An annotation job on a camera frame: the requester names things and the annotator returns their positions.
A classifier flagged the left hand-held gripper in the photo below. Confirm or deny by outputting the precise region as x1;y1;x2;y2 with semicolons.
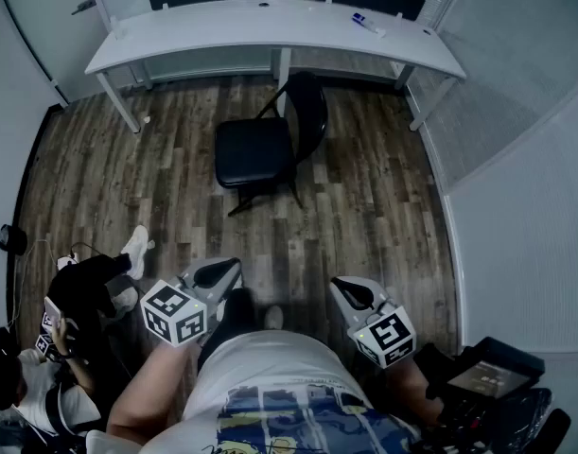
140;256;245;348

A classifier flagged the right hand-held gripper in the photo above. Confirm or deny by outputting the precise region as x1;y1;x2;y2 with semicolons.
329;275;417;369

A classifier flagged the black folding chair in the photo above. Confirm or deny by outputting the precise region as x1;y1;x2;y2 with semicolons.
214;70;329;218

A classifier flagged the person's left forearm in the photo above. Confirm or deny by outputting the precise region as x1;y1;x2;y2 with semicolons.
106;341;204;446

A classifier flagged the person's right forearm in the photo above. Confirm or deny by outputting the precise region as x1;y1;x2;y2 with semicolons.
385;357;444;428

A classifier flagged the person's right white shoe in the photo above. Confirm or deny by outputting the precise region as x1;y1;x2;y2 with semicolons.
264;305;285;330

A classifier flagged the person's white shoe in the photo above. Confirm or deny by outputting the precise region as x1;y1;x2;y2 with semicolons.
121;224;150;281
264;305;285;330
109;287;139;319

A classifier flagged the person's white printed shirt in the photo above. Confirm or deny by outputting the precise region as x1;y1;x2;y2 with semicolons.
141;331;422;454

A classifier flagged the black chest-mounted monitor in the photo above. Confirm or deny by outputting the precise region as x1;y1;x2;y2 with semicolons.
447;336;548;401

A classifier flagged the black round device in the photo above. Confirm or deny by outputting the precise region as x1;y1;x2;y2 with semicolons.
0;223;28;256

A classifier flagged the long white desk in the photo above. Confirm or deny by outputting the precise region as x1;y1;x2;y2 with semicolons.
83;0;467;134

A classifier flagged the blue and white tube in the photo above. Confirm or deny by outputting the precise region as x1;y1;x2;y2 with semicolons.
352;11;388;39

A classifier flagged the black floor cable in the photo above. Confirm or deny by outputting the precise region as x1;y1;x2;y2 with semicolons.
69;240;111;260

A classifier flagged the white cable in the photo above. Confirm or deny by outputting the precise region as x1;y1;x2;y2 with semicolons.
9;238;51;328

